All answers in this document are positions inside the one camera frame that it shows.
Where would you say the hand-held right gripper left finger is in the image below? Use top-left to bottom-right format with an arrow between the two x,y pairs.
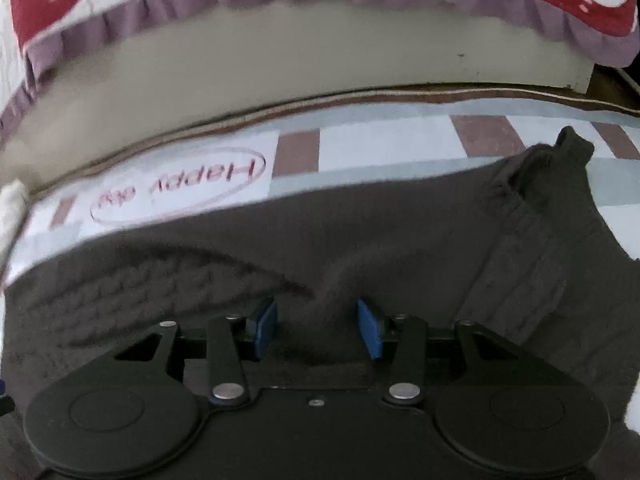
114,301 -> 279,407

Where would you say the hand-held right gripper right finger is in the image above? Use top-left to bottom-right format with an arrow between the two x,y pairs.
357,299 -> 523,407

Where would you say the dark brown knitted sweater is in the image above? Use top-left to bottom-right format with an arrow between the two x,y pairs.
0,127 -> 640,480

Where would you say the checked blanket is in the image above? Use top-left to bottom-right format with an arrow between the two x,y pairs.
0,101 -> 640,291

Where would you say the beige bed base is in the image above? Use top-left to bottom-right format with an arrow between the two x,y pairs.
0,7 -> 597,192

